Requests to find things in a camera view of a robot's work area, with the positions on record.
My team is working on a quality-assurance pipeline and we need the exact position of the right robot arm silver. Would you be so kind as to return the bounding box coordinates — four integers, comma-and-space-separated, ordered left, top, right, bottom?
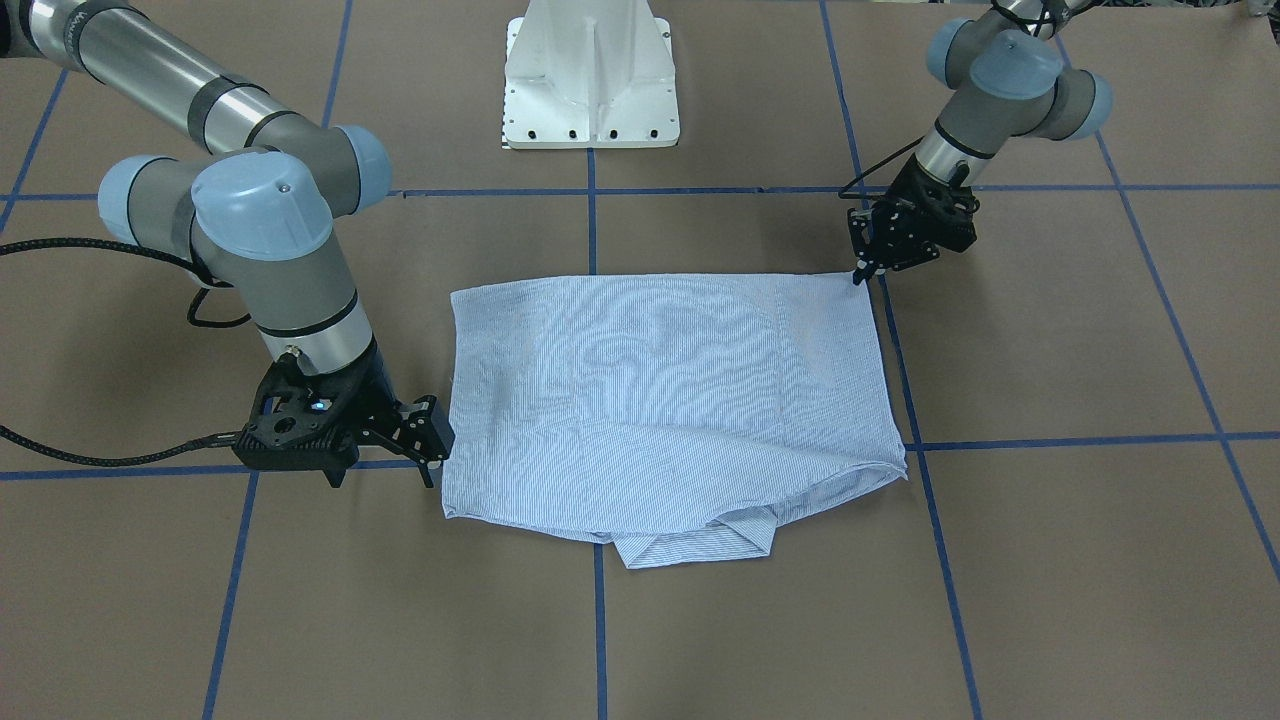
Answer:
3, 1, 453, 488

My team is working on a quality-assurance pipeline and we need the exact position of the light blue striped shirt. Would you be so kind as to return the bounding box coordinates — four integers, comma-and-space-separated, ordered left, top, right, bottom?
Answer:
442, 273, 908, 569

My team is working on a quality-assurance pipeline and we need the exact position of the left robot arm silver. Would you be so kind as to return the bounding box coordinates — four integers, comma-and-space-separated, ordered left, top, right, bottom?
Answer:
847, 1, 1114, 284

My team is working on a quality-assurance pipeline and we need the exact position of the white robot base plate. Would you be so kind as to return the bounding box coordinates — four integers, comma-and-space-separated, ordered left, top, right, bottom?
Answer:
500, 1, 681, 150

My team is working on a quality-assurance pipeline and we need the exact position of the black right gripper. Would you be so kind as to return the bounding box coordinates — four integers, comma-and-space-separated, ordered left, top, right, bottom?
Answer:
232, 341, 454, 489

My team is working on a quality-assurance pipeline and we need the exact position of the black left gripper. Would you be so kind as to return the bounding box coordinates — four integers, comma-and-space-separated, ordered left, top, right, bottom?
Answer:
847, 158, 979, 286

